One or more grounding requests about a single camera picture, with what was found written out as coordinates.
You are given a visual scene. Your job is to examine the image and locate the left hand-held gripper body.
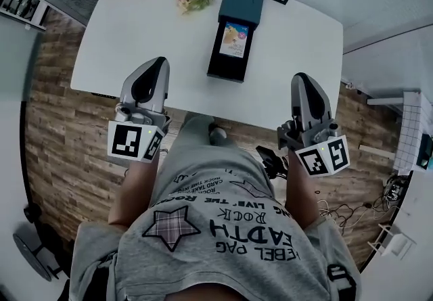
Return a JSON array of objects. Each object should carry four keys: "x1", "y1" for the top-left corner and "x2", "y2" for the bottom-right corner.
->
[{"x1": 107, "y1": 93, "x2": 170, "y2": 162}]

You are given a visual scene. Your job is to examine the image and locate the person's left forearm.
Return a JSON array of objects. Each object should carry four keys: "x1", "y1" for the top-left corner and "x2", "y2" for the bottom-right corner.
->
[{"x1": 107, "y1": 156, "x2": 160, "y2": 228}]

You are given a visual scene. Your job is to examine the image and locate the person's right forearm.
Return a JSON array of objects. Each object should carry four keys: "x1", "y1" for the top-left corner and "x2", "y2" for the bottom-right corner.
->
[{"x1": 284, "y1": 153, "x2": 321, "y2": 231}]

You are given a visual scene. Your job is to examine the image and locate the grey shoe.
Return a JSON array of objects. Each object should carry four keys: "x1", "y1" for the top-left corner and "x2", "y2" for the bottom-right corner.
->
[{"x1": 208, "y1": 123, "x2": 228, "y2": 145}]

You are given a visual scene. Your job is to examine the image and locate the black round stand base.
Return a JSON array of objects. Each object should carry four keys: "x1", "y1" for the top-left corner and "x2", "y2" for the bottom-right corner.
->
[{"x1": 12, "y1": 203, "x2": 72, "y2": 283}]

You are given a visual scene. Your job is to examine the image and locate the grey trousers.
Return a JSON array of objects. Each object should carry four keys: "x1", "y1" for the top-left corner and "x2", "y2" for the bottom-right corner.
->
[{"x1": 167, "y1": 114, "x2": 243, "y2": 172}]

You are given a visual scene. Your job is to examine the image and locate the dark teal container box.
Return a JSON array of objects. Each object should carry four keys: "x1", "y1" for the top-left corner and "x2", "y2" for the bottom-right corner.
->
[{"x1": 206, "y1": 0, "x2": 267, "y2": 85}]

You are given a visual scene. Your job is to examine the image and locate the grey printed t-shirt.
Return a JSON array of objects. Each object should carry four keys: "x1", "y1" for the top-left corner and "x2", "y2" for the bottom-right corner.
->
[{"x1": 69, "y1": 143, "x2": 363, "y2": 301}]

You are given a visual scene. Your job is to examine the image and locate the tangle of floor cables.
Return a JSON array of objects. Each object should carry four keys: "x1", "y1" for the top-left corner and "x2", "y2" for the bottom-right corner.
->
[{"x1": 314, "y1": 172, "x2": 409, "y2": 238}]

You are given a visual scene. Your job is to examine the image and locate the black waist device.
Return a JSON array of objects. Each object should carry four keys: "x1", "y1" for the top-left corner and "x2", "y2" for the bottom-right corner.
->
[{"x1": 255, "y1": 145, "x2": 289, "y2": 179}]

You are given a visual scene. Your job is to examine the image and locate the small white rack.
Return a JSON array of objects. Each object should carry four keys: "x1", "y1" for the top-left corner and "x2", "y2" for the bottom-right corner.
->
[{"x1": 367, "y1": 223, "x2": 417, "y2": 259}]

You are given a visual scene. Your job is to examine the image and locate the white wall shelf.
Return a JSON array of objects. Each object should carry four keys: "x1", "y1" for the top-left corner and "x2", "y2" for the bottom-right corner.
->
[{"x1": 0, "y1": 0, "x2": 49, "y2": 32}]

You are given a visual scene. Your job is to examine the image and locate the white grid cabinet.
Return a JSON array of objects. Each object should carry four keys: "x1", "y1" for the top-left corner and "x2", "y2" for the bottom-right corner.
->
[{"x1": 392, "y1": 90, "x2": 433, "y2": 176}]

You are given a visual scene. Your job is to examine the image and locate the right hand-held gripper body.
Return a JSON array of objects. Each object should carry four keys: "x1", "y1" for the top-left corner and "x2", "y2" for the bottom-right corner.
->
[{"x1": 276, "y1": 113, "x2": 351, "y2": 178}]

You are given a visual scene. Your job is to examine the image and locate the wooden stick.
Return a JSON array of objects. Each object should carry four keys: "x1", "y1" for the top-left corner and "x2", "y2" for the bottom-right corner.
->
[{"x1": 358, "y1": 143, "x2": 396, "y2": 161}]

